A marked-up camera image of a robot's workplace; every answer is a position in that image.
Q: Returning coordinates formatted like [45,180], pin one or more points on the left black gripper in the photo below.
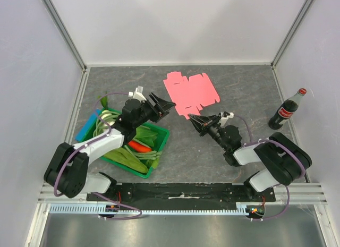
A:
[158,113]

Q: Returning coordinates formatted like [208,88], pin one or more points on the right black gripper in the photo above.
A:
[207,125]

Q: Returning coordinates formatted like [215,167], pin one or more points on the pink paper box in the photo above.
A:
[190,94]

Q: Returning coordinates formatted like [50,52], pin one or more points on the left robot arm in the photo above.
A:
[67,171]

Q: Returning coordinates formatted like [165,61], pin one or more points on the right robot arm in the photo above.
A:
[284,161]

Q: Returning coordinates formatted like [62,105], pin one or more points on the orange carrot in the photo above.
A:
[139,147]

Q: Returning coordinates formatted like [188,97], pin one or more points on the green plastic basket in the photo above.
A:
[163,135]

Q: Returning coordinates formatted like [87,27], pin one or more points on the green long beans bundle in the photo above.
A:
[107,116]

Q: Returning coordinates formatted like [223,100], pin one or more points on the green leafy vegetable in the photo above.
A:
[140,162]

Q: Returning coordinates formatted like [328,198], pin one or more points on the blue flat board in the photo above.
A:
[87,130]

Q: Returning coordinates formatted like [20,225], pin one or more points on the cola glass bottle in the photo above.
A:
[286,110]

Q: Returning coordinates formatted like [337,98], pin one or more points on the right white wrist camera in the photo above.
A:
[224,117]

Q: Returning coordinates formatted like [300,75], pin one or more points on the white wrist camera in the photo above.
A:
[224,117]
[137,94]

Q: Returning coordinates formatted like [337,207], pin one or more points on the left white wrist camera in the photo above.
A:
[137,94]

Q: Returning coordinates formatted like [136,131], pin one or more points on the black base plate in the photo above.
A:
[185,196]

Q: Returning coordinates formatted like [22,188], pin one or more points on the grey cable duct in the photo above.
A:
[103,209]

